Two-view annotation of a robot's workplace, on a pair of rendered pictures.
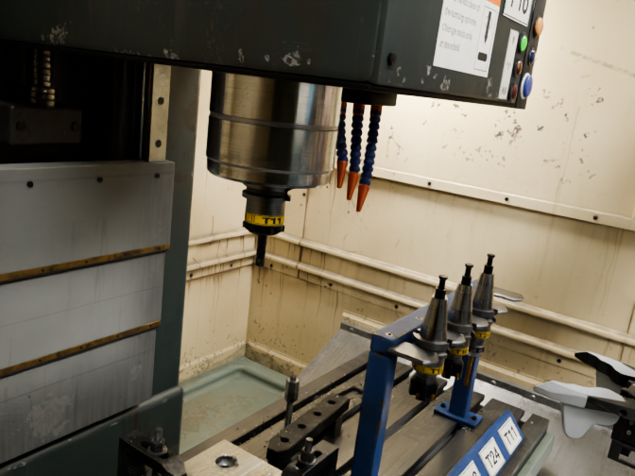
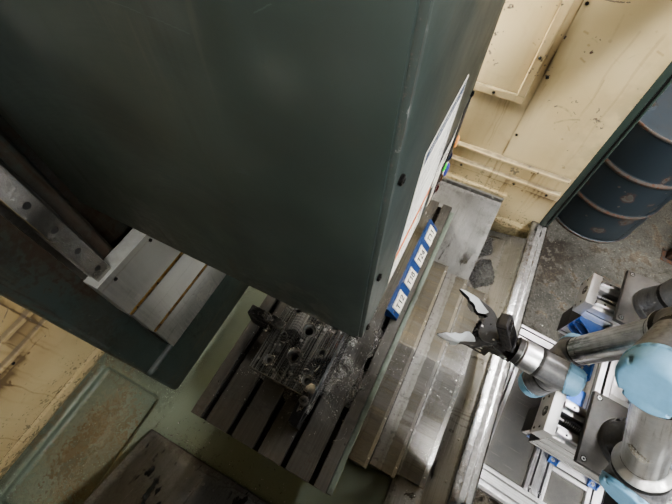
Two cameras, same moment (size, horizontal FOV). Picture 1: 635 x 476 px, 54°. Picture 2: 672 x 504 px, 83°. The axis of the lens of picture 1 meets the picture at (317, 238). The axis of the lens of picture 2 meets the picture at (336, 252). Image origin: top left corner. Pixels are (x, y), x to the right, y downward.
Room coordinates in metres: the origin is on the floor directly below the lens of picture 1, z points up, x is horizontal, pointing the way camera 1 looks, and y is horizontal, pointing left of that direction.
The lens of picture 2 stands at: (0.36, 0.04, 2.25)
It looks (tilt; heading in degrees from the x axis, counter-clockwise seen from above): 59 degrees down; 353
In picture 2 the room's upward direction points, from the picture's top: 1 degrees clockwise
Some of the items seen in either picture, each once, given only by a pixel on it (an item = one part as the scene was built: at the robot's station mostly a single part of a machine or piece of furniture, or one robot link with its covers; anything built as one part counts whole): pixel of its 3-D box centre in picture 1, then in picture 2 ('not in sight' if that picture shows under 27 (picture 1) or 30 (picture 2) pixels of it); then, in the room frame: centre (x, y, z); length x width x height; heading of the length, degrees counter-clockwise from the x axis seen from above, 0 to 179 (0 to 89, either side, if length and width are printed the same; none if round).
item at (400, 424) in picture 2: not in sight; (424, 361); (0.72, -0.37, 0.70); 0.90 x 0.30 x 0.16; 147
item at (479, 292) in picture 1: (484, 289); not in sight; (1.12, -0.32, 1.26); 0.04 x 0.04 x 0.07
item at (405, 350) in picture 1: (416, 354); not in sight; (0.89, -0.17, 1.21); 0.07 x 0.05 x 0.01; 57
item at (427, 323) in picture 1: (436, 316); not in sight; (0.94, -0.20, 1.26); 0.04 x 0.04 x 0.07
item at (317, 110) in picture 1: (273, 128); not in sight; (0.78, 0.07, 1.54); 0.16 x 0.16 x 0.12
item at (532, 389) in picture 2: not in sight; (542, 377); (0.54, -0.56, 1.18); 0.11 x 0.08 x 0.11; 120
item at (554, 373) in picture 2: not in sight; (557, 373); (0.53, -0.54, 1.28); 0.11 x 0.08 x 0.09; 52
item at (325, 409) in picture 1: (307, 434); not in sight; (1.08, -0.03, 0.93); 0.26 x 0.05 x 0.06; 152
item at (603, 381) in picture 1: (605, 382); (471, 304); (0.73, -0.38, 1.28); 0.09 x 0.03 x 0.06; 16
